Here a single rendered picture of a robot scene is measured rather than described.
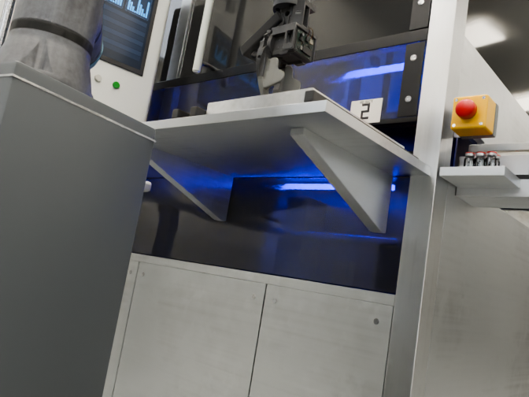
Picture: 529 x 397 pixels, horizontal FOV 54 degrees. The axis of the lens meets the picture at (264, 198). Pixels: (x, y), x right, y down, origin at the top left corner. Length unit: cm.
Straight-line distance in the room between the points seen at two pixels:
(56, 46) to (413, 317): 82
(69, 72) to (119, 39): 100
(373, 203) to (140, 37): 102
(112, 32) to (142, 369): 104
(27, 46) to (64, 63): 5
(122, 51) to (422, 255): 113
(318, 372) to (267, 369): 15
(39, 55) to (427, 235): 79
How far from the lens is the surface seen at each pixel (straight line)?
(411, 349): 113
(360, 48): 138
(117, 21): 180
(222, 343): 144
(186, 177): 138
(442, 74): 124
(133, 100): 177
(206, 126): 103
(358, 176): 107
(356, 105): 131
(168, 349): 160
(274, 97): 94
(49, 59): 79
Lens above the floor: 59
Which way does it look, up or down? 9 degrees up
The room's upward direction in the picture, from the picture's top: 9 degrees clockwise
